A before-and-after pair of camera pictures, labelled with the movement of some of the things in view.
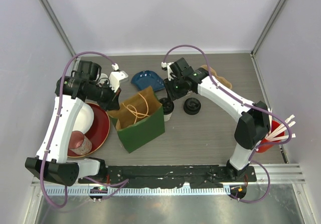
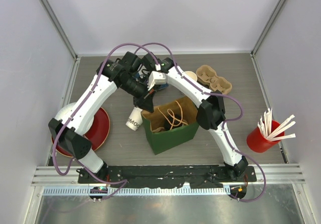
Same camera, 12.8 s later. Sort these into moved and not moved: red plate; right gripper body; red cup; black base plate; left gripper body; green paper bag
Moved: left gripper body; right gripper body; green paper bag
Not moved: red cup; black base plate; red plate
